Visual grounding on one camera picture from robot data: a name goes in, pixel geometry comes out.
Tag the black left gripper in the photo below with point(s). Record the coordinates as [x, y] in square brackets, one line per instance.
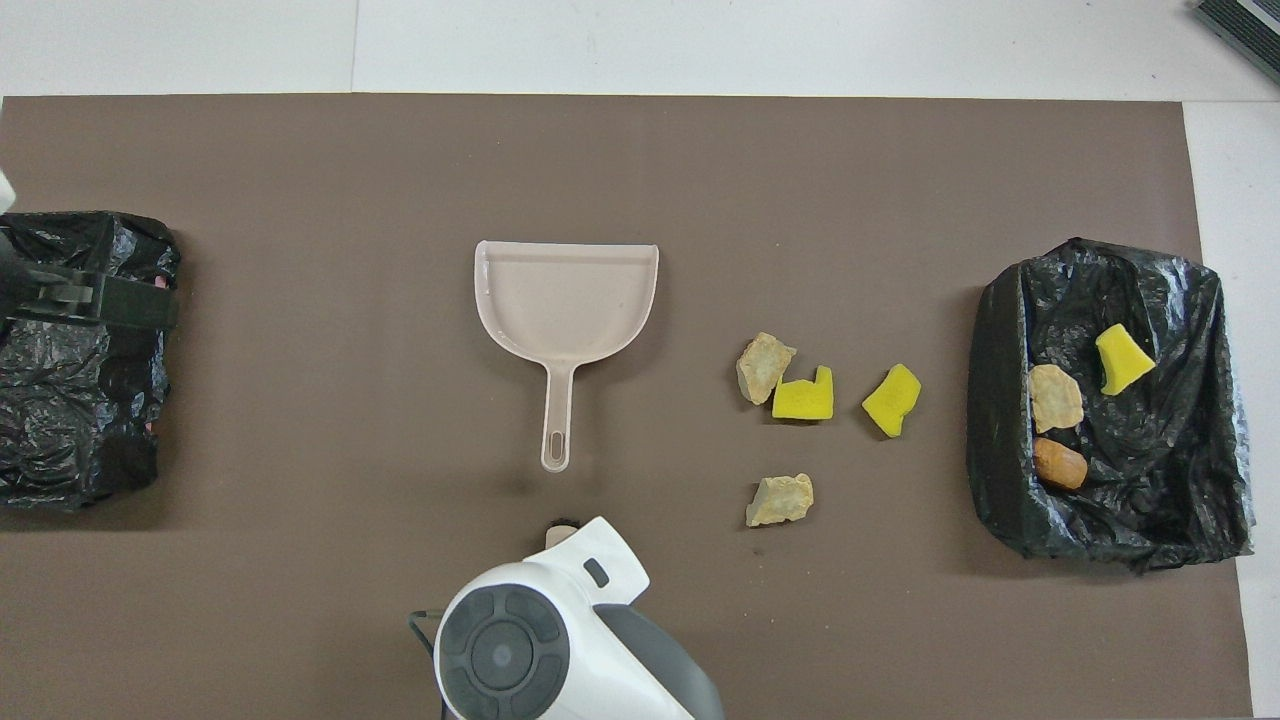
[12, 280]

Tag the beige plastic dustpan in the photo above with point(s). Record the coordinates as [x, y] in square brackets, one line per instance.
[565, 300]

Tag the beige hand brush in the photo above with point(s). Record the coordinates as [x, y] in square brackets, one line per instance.
[560, 537]

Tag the yellow sponge piece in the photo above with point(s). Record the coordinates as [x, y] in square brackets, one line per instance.
[892, 400]
[1122, 358]
[803, 398]

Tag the striped tan bread piece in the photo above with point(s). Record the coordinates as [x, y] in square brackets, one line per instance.
[1056, 398]

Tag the brown bread roll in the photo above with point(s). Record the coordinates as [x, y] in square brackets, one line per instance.
[1060, 464]

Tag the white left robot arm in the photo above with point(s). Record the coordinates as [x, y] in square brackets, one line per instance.
[5, 190]

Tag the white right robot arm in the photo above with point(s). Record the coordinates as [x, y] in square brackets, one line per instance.
[560, 620]

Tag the black bag lined bin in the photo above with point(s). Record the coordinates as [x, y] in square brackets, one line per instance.
[70, 420]
[1150, 470]

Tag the brown table mat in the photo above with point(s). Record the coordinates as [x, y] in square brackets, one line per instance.
[350, 560]

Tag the dark grey ribbed device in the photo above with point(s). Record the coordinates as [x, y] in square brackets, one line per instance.
[1245, 25]

